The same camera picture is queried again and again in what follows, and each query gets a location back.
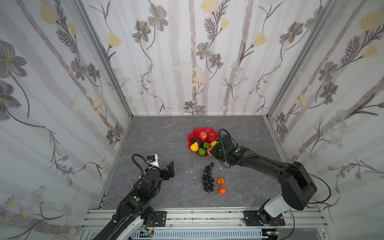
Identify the red flower-shaped fruit bowl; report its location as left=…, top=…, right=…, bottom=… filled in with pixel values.
left=187, top=127, right=219, bottom=158

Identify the red crinkled fake fruit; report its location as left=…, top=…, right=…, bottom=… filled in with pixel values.
left=198, top=131, right=208, bottom=142

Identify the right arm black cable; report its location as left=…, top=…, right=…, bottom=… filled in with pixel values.
left=287, top=170, right=332, bottom=240

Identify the orange fake tangerine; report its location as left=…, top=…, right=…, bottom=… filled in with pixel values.
left=217, top=178, right=225, bottom=186
left=218, top=188, right=227, bottom=195

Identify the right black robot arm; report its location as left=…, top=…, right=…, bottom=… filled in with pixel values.
left=211, top=135, right=317, bottom=226

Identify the green fake lime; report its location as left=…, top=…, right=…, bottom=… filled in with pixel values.
left=198, top=148, right=207, bottom=157

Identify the dark purple fake mangosteen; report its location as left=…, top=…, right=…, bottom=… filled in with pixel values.
left=203, top=143, right=211, bottom=150

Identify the black fake grape bunch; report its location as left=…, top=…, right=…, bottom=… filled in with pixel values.
left=201, top=162, right=215, bottom=193

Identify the dark fake avocado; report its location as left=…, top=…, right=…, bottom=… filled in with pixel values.
left=192, top=138, right=203, bottom=146

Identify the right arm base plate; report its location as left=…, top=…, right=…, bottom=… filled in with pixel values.
left=243, top=211, right=286, bottom=227

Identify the white perforated cable duct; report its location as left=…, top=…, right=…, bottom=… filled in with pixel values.
left=131, top=229, right=268, bottom=240

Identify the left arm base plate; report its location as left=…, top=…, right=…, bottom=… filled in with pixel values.
left=147, top=211, right=167, bottom=228

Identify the yellow fake pear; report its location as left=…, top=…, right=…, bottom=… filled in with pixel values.
left=190, top=142, right=200, bottom=152

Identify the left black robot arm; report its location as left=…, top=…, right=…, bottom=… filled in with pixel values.
left=95, top=161, right=175, bottom=240

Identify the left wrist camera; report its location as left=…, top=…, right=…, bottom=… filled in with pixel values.
left=147, top=154, right=159, bottom=168

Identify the aluminium mounting rail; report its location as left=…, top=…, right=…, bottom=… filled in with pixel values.
left=81, top=207, right=329, bottom=231

